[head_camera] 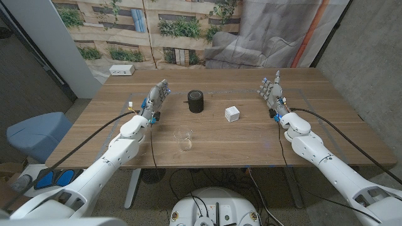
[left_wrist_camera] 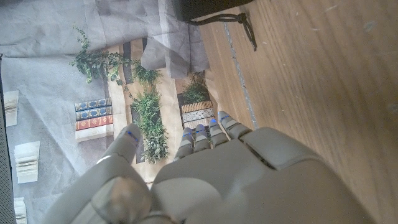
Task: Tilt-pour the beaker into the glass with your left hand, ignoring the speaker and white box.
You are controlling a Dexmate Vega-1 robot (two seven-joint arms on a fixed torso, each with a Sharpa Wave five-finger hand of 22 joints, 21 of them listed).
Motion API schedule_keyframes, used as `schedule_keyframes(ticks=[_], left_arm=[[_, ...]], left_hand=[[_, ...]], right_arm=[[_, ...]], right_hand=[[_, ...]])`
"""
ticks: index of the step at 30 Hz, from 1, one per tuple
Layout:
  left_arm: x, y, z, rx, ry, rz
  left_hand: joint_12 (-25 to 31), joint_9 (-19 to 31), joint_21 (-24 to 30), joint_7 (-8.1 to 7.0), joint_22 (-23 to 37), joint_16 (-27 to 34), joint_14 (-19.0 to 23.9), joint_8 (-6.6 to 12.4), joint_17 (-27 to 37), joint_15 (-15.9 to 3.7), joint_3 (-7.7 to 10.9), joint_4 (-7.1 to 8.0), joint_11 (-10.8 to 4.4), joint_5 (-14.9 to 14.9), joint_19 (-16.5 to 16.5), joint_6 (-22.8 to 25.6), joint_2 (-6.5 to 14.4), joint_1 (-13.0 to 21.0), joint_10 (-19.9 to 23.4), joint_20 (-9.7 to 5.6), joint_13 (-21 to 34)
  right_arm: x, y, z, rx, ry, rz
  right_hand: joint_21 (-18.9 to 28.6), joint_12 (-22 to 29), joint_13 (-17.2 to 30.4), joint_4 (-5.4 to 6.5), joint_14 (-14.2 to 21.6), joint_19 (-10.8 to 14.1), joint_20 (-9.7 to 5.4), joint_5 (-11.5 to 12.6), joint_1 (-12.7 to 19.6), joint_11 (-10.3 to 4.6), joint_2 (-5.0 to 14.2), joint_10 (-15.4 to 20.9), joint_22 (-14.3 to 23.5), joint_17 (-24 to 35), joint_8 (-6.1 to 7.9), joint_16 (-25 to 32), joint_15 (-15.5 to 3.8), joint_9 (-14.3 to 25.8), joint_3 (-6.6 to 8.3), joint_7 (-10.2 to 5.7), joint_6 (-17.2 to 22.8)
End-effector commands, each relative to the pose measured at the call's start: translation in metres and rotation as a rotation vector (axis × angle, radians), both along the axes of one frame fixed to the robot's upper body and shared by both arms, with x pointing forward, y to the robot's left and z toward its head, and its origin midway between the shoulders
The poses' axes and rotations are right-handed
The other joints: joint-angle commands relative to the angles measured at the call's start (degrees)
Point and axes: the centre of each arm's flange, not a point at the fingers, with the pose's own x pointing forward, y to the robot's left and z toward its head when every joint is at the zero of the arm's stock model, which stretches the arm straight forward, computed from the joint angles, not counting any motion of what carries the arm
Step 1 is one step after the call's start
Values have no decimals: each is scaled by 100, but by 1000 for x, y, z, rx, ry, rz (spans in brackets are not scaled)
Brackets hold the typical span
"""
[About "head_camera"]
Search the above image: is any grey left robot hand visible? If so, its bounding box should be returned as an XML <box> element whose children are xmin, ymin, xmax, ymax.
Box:
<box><xmin>139</xmin><ymin>78</ymin><xmax>172</xmax><ymax>124</ymax></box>

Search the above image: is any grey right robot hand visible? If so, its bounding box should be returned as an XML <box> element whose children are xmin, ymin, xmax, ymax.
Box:
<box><xmin>256</xmin><ymin>70</ymin><xmax>291</xmax><ymax>122</ymax></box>

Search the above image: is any clear glass beaker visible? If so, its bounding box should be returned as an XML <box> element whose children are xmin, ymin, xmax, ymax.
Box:
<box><xmin>173</xmin><ymin>125</ymin><xmax>193</xmax><ymax>153</ymax></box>

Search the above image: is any black cylindrical speaker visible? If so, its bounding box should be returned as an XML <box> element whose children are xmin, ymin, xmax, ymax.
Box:
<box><xmin>187</xmin><ymin>89</ymin><xmax>205</xmax><ymax>114</ymax></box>

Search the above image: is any small white box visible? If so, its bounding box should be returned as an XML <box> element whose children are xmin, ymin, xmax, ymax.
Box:
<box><xmin>224</xmin><ymin>105</ymin><xmax>241</xmax><ymax>123</ymax></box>

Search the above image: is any brown cardboard box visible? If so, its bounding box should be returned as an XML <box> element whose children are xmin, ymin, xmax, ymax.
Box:
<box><xmin>0</xmin><ymin>161</ymin><xmax>29</xmax><ymax>214</ymax></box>

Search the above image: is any white power strip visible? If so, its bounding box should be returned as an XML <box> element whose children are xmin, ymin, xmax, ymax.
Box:
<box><xmin>109</xmin><ymin>64</ymin><xmax>136</xmax><ymax>77</ymax></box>

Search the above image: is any printed backdrop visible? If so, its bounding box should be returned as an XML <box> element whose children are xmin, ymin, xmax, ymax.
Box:
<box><xmin>52</xmin><ymin>0</ymin><xmax>351</xmax><ymax>85</ymax></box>

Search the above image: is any black round floor base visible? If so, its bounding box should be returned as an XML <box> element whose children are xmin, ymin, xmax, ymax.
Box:
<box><xmin>141</xmin><ymin>168</ymin><xmax>166</xmax><ymax>185</ymax></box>

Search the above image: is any white table leg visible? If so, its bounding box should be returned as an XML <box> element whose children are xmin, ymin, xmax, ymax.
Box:
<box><xmin>124</xmin><ymin>168</ymin><xmax>142</xmax><ymax>210</ymax></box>

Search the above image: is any grey table leg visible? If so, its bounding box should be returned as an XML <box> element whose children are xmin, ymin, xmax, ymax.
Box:
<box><xmin>284</xmin><ymin>166</ymin><xmax>304</xmax><ymax>210</ymax></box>

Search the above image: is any white robot torso base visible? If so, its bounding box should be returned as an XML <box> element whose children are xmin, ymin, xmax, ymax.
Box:
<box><xmin>168</xmin><ymin>186</ymin><xmax>261</xmax><ymax>226</ymax></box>

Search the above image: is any blue upholstered stool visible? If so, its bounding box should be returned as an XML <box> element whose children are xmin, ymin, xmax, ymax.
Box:
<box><xmin>6</xmin><ymin>111</ymin><xmax>73</xmax><ymax>164</ymax></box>

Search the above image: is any blue black foot pedal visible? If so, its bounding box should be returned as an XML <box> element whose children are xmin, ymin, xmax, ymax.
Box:
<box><xmin>33</xmin><ymin>168</ymin><xmax>84</xmax><ymax>191</ymax></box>

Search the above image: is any grey sneaker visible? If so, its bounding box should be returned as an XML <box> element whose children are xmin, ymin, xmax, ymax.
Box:
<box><xmin>8</xmin><ymin>174</ymin><xmax>33</xmax><ymax>195</ymax></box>

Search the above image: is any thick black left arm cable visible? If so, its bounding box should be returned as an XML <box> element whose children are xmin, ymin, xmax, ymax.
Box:
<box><xmin>0</xmin><ymin>110</ymin><xmax>139</xmax><ymax>212</ymax></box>

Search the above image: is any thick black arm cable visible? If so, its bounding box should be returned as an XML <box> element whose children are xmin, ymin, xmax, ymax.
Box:
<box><xmin>290</xmin><ymin>107</ymin><xmax>402</xmax><ymax>185</ymax></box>
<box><xmin>0</xmin><ymin>110</ymin><xmax>139</xmax><ymax>212</ymax></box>

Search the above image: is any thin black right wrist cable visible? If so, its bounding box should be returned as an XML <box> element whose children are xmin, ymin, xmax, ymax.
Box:
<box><xmin>277</xmin><ymin>121</ymin><xmax>383</xmax><ymax>224</ymax></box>

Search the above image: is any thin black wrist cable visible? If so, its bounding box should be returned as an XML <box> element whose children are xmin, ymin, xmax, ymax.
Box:
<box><xmin>277</xmin><ymin>121</ymin><xmax>383</xmax><ymax>224</ymax></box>
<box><xmin>149</xmin><ymin>121</ymin><xmax>160</xmax><ymax>170</ymax></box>

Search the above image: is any thin black left wrist cable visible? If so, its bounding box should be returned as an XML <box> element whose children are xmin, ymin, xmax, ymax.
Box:
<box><xmin>149</xmin><ymin>121</ymin><xmax>160</xmax><ymax>170</ymax></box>

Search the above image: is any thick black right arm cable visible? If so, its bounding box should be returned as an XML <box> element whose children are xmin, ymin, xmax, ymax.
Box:
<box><xmin>290</xmin><ymin>107</ymin><xmax>402</xmax><ymax>185</ymax></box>

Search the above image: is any grey floor cable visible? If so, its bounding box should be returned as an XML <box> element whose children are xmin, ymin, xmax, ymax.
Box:
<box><xmin>247</xmin><ymin>168</ymin><xmax>285</xmax><ymax>226</ymax></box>

